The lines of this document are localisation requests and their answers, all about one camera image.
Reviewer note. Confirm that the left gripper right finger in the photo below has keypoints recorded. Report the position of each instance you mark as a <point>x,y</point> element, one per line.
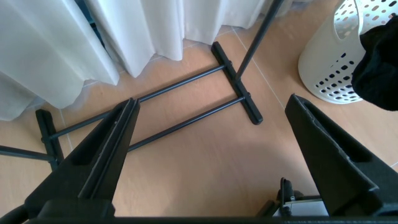
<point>339,174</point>

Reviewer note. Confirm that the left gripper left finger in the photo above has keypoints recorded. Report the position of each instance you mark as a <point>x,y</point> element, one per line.
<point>99,165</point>

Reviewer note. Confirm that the black shorts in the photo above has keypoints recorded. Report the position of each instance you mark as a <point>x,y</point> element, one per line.
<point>379,68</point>

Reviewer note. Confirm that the white laundry basket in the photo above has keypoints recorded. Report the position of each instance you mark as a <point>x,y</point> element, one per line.
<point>323,56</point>

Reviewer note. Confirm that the black clothes rack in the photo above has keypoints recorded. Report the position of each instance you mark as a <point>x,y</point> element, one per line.
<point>239,87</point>

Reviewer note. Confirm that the window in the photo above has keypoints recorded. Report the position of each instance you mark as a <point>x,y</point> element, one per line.
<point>85,9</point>

